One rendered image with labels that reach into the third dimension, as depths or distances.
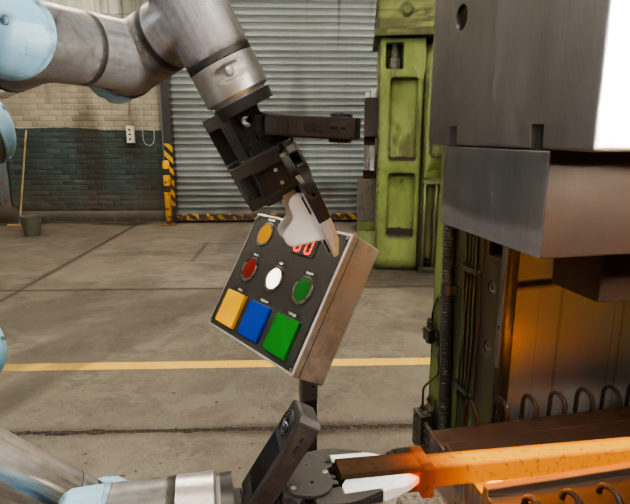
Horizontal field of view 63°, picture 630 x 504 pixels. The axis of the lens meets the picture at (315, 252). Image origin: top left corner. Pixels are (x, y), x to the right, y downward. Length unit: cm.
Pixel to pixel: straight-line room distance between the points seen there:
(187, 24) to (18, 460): 49
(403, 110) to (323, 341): 456
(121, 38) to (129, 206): 833
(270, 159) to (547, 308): 49
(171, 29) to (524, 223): 40
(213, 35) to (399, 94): 487
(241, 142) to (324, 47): 793
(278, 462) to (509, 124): 40
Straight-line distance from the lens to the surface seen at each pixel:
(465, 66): 63
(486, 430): 79
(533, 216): 51
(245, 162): 59
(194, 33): 59
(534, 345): 88
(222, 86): 58
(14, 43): 54
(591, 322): 92
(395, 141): 539
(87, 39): 59
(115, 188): 895
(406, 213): 546
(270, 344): 100
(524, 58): 53
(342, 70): 848
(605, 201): 53
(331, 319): 96
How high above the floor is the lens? 138
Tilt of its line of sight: 13 degrees down
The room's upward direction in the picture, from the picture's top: straight up
